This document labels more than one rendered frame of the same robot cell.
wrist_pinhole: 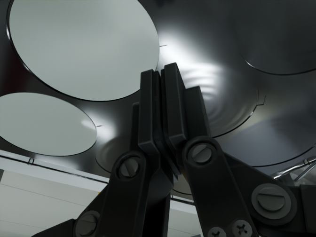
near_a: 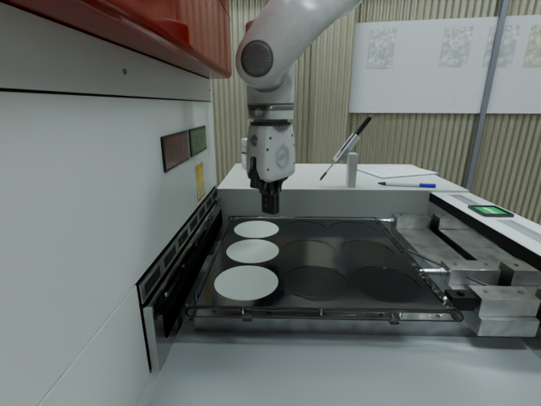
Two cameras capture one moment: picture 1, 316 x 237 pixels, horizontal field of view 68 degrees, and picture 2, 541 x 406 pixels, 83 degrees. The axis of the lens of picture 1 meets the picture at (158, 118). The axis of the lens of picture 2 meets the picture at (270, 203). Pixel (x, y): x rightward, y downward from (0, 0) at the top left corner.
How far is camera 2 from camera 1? 0.65 m
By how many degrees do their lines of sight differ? 114
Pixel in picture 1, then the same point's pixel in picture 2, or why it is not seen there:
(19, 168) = not seen: outside the picture
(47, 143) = (249, 289)
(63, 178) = not seen: outside the picture
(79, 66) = (251, 254)
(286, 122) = (350, 244)
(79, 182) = not seen: outside the picture
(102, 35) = (254, 246)
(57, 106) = (248, 268)
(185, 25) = (275, 238)
